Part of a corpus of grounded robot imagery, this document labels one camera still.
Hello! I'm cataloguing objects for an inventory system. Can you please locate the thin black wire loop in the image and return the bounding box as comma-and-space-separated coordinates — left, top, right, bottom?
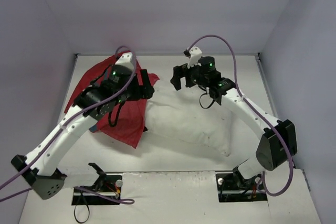
73, 194, 91, 223

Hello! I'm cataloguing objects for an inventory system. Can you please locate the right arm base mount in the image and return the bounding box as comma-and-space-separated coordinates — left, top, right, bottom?
215, 173, 268, 203

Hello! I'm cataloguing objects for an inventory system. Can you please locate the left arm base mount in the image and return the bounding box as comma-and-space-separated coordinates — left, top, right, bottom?
71, 163, 123, 206

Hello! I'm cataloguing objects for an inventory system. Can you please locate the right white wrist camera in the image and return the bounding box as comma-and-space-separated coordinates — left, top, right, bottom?
184, 46, 202, 68

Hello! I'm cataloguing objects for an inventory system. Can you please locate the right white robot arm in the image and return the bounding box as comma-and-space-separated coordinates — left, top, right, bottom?
170, 56, 297, 188

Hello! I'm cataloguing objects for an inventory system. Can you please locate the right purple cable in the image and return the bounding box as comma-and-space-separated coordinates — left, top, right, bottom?
187, 35, 295, 196

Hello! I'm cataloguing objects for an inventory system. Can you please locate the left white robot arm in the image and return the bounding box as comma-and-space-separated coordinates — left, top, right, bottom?
11, 63, 154, 200

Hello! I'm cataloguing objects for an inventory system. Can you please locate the white pillow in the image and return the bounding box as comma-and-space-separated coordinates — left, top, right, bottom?
144, 80, 232, 157

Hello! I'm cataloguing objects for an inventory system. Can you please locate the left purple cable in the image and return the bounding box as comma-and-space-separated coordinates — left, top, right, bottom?
0, 46, 138, 206

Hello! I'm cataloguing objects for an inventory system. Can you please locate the purple cable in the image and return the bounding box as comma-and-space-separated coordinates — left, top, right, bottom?
187, 35, 295, 196
0, 46, 138, 206

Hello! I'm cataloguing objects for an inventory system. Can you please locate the red navy pillowcase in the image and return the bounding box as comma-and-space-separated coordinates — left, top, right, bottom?
64, 52, 147, 148

